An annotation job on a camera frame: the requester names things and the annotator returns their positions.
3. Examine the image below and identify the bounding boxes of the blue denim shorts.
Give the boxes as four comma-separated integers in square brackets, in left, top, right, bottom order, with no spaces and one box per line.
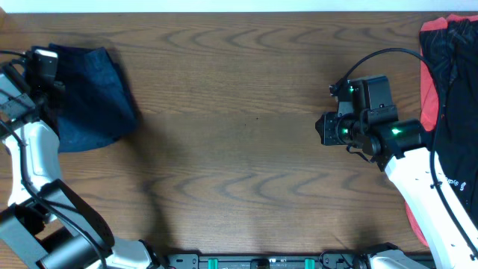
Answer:
[32,43,139,153]

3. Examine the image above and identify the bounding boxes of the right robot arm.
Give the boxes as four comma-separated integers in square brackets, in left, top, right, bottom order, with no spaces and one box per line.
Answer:
[315,75,477,268]

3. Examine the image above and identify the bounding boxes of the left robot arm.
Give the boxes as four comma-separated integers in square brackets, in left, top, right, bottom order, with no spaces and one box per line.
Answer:
[1,48,167,268]

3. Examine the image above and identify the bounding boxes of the red and black garment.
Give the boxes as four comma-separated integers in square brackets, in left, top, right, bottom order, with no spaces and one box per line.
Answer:
[405,13,478,247]

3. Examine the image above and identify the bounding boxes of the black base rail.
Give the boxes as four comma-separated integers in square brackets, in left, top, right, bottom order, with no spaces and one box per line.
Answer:
[164,250,438,269]

